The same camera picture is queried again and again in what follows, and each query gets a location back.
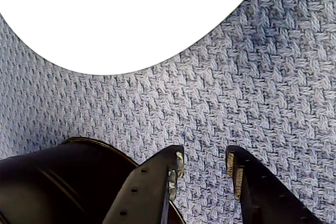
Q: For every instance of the white round plate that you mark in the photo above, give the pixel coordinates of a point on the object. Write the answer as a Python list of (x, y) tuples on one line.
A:
[(118, 11)]

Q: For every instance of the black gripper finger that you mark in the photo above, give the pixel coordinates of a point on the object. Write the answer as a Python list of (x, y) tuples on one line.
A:
[(147, 190), (265, 200)]

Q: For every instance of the blue woven table cloth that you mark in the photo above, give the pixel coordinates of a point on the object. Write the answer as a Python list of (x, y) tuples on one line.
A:
[(236, 90)]

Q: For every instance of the black round metal container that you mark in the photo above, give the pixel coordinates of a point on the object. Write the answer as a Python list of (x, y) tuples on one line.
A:
[(52, 182)]

